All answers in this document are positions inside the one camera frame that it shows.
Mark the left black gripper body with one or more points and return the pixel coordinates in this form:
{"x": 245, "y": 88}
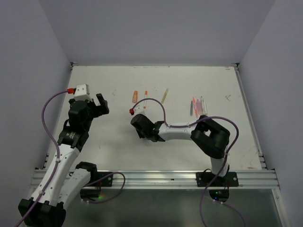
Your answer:
{"x": 94, "y": 111}

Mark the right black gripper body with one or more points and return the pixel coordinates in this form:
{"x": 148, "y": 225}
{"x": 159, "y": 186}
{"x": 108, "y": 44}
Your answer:
{"x": 141, "y": 134}

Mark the orange capped white marker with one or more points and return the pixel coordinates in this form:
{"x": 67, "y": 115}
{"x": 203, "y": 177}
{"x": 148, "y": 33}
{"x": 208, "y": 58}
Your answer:
{"x": 145, "y": 96}

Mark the yellow green slim highlighter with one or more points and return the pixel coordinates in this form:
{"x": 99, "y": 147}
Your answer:
{"x": 164, "y": 95}

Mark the purple slim pen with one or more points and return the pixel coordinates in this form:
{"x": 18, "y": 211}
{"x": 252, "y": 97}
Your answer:
{"x": 191, "y": 108}

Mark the red slim pen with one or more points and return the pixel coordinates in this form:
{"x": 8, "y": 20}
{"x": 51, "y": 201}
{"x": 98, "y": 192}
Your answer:
{"x": 195, "y": 107}

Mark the yellow white marker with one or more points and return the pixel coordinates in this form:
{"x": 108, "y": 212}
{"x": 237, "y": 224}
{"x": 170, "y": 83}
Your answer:
{"x": 205, "y": 107}

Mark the pink highlighter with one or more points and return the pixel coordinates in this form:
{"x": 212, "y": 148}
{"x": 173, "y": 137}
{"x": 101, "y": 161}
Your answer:
{"x": 199, "y": 107}

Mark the blue white marker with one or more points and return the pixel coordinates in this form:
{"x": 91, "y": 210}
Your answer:
{"x": 203, "y": 105}

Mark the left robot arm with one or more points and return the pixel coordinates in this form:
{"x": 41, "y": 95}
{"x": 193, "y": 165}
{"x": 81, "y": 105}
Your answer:
{"x": 44, "y": 209}

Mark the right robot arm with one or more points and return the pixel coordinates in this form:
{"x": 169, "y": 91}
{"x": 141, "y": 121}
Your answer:
{"x": 211, "y": 137}

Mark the orange highlighter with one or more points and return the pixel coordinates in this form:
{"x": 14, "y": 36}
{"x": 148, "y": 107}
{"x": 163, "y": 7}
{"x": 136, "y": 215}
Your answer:
{"x": 135, "y": 97}

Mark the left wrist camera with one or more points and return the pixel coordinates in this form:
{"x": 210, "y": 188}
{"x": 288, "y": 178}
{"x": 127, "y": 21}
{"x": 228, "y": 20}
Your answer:
{"x": 82, "y": 93}

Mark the left base bracket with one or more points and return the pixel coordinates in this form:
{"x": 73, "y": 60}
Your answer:
{"x": 106, "y": 177}

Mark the base bracket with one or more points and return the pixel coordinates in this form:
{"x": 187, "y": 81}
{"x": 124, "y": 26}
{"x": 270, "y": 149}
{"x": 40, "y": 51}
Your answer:
{"x": 205, "y": 177}
{"x": 106, "y": 177}

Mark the right base bracket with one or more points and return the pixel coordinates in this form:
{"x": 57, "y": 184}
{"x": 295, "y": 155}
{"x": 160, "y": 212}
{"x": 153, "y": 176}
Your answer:
{"x": 205, "y": 177}

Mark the aluminium rail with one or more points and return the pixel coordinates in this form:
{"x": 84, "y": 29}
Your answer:
{"x": 183, "y": 179}

